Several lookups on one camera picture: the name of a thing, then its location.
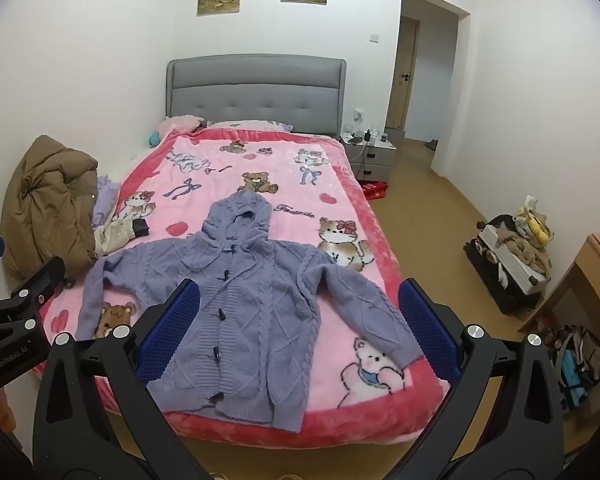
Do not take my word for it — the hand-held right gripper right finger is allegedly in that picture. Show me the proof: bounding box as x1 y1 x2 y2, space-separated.
384 277 566 480

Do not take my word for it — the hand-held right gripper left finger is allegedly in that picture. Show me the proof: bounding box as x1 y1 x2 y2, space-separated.
32 277 216 480

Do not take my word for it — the purple knit hooded cardigan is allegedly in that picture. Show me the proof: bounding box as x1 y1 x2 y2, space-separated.
77 190 421 435

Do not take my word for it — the brown puffer jacket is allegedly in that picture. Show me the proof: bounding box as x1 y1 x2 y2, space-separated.
0 135 101 281

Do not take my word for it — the black suitcase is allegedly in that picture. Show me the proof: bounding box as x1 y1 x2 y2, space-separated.
464 214 552 317

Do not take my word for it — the beige garment with black cuff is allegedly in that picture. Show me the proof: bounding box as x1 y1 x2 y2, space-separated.
95 217 151 256

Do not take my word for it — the lavender cloth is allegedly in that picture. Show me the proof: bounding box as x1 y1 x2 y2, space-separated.
91 175 122 231

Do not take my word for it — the brown plush toy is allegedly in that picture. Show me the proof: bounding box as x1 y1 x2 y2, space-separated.
496 224 552 282

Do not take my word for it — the yellow and grey plush toy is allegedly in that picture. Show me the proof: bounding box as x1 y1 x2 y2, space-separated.
511 195 556 252

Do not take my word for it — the grey and blue backpack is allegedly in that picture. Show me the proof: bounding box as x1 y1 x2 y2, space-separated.
550 325 600 412

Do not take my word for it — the wooden desk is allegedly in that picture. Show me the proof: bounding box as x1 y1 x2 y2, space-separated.
517 232 600 453

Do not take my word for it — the grey nightstand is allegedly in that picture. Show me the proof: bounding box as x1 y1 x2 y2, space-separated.
341 132 397 181

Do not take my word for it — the pink printed blanket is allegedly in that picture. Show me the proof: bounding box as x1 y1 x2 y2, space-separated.
35 127 453 448

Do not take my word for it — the grey upholstered headboard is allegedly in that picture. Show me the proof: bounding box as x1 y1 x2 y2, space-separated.
166 54 348 138

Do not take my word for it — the wooden door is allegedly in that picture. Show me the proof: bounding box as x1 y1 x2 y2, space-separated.
385 16 421 132

